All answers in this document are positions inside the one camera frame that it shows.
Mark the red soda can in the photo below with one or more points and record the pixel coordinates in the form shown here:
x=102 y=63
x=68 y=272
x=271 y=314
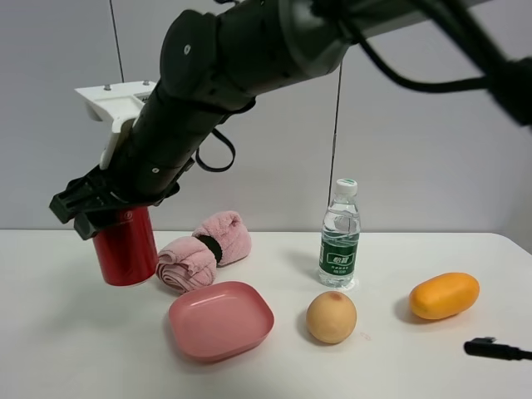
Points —
x=126 y=252

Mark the pink square plastic plate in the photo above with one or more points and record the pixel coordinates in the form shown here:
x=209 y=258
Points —
x=220 y=321

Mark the black cable plug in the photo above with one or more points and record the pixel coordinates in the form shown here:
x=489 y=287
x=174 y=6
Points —
x=488 y=347

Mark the orange mango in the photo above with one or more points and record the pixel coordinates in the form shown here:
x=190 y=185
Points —
x=444 y=296

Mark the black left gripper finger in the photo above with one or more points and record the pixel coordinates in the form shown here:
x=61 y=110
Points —
x=84 y=195

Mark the clear water bottle green label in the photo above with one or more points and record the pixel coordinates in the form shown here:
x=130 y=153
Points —
x=340 y=237

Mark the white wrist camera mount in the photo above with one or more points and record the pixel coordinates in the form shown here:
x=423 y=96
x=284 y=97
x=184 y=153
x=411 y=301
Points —
x=119 y=105

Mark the peach fruit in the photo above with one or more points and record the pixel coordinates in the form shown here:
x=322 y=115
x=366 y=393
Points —
x=331 y=317

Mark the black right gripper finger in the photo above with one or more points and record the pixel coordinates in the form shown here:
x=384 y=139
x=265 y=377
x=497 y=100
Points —
x=89 y=224

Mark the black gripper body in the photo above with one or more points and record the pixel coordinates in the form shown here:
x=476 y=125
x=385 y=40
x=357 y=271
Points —
x=146 y=166

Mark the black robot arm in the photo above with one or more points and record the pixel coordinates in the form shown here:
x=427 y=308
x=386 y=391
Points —
x=215 y=66

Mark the pink rolled towel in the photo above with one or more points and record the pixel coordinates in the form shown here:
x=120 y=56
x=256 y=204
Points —
x=190 y=263

